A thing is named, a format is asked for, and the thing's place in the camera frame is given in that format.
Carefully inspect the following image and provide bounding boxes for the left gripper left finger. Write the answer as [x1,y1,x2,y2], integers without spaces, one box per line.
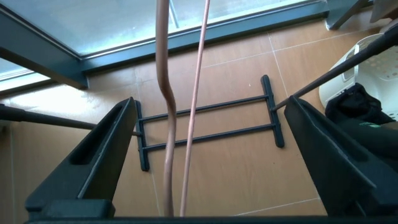
[24,96,138,218]

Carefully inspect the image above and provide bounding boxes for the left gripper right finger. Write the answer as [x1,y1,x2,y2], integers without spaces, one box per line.
[284,95,398,217]

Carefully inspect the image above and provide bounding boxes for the pink clothes hanger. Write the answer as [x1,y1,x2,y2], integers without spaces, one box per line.
[155,0,211,218]

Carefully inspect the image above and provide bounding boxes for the white laundry basket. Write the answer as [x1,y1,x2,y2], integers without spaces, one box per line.
[318,32,398,122]

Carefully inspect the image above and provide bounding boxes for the black clothes rack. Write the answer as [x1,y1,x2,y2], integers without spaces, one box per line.
[0,21,398,172]

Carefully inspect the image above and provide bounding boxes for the black garment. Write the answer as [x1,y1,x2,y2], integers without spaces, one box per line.
[325,82,396,125]

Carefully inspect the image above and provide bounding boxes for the window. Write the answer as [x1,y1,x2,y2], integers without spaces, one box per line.
[0,0,374,97]

